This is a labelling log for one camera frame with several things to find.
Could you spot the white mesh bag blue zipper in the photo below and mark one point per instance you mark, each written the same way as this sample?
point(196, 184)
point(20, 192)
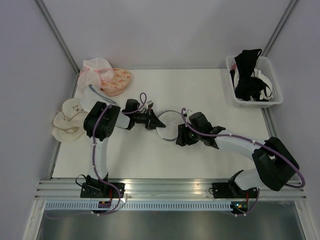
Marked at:
point(171, 119)

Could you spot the white slotted cable duct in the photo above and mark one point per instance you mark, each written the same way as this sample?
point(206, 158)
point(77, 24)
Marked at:
point(139, 205)

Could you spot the beige laundry bag middle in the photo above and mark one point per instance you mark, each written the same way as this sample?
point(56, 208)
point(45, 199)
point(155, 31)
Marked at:
point(62, 122)

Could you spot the orange patterned laundry bag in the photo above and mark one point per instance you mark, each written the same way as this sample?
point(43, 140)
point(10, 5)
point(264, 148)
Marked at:
point(118, 83)

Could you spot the beige laundry bag bottom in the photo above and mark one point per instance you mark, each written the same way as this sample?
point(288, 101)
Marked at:
point(67, 137)

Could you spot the white plastic basket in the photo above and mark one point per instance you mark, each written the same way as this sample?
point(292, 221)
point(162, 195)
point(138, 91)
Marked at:
point(264, 69)

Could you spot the aluminium rail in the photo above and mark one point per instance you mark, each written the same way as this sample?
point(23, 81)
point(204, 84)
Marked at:
point(158, 189)

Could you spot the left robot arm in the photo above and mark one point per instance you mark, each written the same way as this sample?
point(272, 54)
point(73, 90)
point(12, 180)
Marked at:
point(99, 126)

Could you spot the right aluminium frame post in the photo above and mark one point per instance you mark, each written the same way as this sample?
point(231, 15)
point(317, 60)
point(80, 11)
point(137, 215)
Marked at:
point(292, 4)

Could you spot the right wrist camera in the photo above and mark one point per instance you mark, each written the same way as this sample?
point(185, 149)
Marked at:
point(186, 113)

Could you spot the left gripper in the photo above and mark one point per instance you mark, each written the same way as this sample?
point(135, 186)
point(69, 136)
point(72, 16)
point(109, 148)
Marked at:
point(152, 122)

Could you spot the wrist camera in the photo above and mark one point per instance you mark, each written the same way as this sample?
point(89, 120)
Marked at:
point(150, 103)
point(186, 113)

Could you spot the left aluminium frame post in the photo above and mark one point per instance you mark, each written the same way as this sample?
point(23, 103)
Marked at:
point(56, 33)

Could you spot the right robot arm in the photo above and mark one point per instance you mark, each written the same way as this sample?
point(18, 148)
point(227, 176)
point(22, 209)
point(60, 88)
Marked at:
point(274, 165)

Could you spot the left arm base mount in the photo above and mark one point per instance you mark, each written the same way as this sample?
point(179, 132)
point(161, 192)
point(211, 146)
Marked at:
point(94, 188)

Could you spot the beige laundry bag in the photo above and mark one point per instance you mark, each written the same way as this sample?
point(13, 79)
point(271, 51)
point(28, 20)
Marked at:
point(67, 137)
point(72, 107)
point(62, 122)

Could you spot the beige laundry bag top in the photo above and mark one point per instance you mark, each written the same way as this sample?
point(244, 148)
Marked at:
point(72, 107)

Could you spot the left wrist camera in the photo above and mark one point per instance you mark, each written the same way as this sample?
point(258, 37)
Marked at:
point(150, 103)

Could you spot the white mesh bag blue trim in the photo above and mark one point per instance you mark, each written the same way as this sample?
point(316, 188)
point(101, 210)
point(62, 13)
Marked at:
point(91, 96)

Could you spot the pink trimmed mesh bag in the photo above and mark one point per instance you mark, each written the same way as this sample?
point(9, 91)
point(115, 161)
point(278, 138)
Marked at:
point(87, 78)

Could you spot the black bra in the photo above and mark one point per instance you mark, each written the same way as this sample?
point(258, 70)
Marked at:
point(247, 86)

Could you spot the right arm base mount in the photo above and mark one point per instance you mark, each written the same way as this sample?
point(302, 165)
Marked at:
point(221, 190)

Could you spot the aluminium frame post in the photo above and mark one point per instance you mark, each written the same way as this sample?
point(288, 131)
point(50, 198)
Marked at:
point(56, 33)
point(292, 4)

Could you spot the white bra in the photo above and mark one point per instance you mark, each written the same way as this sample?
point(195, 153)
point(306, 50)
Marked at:
point(266, 92)

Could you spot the pink mesh bag top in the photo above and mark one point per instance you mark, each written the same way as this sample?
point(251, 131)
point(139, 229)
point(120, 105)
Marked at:
point(98, 64)

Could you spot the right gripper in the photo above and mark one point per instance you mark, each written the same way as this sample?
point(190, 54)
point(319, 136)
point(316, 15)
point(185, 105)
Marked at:
point(182, 131)

